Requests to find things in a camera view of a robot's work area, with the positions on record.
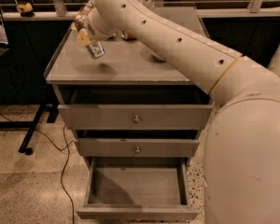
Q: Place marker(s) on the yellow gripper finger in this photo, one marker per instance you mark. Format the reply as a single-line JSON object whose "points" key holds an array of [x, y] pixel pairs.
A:
{"points": [[83, 38]]}

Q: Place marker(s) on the dark redbull can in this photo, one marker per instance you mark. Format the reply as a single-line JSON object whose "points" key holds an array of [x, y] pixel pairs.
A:
{"points": [[96, 50]]}

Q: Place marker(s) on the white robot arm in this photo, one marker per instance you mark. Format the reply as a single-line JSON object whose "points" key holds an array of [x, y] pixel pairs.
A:
{"points": [[242, 146]]}

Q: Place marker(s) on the crushed orange soda can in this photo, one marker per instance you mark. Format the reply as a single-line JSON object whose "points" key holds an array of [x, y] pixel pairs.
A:
{"points": [[126, 36]]}

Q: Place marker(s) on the grey top drawer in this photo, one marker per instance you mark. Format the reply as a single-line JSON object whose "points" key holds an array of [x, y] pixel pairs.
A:
{"points": [[147, 109]]}

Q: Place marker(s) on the grey drawer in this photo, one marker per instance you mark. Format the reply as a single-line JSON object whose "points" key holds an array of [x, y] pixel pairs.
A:
{"points": [[147, 109], [137, 189], [137, 143]]}

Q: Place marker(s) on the grey drawer cabinet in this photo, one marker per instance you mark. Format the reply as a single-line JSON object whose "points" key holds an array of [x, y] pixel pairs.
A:
{"points": [[126, 65]]}

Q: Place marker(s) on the grey middle drawer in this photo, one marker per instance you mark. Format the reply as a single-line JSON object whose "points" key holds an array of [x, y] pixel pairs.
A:
{"points": [[137, 143]]}

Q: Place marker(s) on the grey bottom drawer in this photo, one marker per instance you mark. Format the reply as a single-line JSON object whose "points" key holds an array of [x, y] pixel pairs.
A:
{"points": [[137, 189]]}

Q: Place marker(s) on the yellow chip bag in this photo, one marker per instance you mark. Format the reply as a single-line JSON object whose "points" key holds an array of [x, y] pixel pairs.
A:
{"points": [[78, 22]]}

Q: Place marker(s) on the small yellow object on ledge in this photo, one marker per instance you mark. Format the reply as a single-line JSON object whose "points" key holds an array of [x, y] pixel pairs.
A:
{"points": [[25, 9]]}

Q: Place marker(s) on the white ceramic bowl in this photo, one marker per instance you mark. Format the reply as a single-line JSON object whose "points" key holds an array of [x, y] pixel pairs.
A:
{"points": [[158, 57]]}

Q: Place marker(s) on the black desk leg frame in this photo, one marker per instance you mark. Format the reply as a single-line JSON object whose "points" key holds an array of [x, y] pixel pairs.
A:
{"points": [[30, 126]]}

